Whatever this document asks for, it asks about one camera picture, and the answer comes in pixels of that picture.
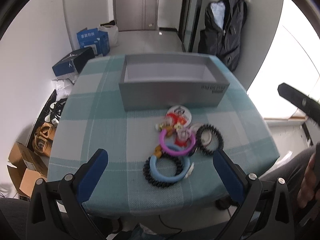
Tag light blue ring bracelet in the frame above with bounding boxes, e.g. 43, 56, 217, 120
149, 143, 192, 183

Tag black spiral hair tie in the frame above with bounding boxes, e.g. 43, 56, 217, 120
143, 152, 185, 188

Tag black spiky hair tie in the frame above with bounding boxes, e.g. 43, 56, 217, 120
195, 124, 225, 156

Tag purple ring bracelet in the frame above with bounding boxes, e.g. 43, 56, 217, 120
158, 127, 197, 156

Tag round red white badge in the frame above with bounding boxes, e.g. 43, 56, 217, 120
165, 105, 192, 127

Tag pink white hair accessory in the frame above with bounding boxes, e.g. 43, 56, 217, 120
175, 128, 192, 147

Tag person's right hand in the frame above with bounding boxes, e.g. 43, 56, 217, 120
297, 153, 320, 209

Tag brown cardboard box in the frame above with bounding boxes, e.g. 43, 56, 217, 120
7, 142, 48, 197

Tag tan shoes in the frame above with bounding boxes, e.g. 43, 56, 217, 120
32, 122, 56, 157

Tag teal plaid tablecloth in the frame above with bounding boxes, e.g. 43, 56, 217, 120
48, 56, 279, 216

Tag black white sneakers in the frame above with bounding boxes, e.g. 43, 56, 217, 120
44, 98, 67, 126

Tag white packed parcel bag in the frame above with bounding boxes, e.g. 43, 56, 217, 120
51, 79, 75, 91

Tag grey cardboard box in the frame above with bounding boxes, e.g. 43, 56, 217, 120
118, 53, 230, 111

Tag dark blue shoe box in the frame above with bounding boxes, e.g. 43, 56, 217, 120
52, 47, 95, 79

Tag black backpack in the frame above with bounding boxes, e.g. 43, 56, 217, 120
197, 0, 247, 72

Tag blue cardboard box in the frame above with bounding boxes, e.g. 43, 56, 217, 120
76, 28, 110, 56

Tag white plastic bag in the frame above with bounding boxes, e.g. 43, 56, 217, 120
98, 20, 119, 47

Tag black framed mirror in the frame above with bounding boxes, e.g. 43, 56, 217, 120
178, 0, 203, 53

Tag grey door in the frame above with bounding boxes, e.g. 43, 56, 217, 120
113, 0, 158, 31

